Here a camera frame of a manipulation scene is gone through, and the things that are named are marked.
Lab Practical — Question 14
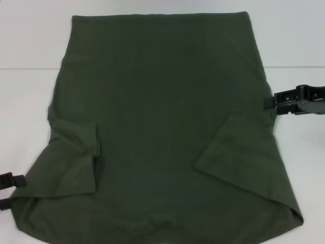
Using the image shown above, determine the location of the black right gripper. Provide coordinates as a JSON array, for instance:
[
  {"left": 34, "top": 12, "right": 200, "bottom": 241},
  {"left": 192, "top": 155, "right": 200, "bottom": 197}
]
[{"left": 264, "top": 85, "right": 325, "bottom": 116}]

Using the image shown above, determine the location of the dark green shirt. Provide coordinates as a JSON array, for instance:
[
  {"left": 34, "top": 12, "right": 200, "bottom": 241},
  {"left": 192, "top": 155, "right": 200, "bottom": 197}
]
[{"left": 11, "top": 10, "right": 305, "bottom": 244}]

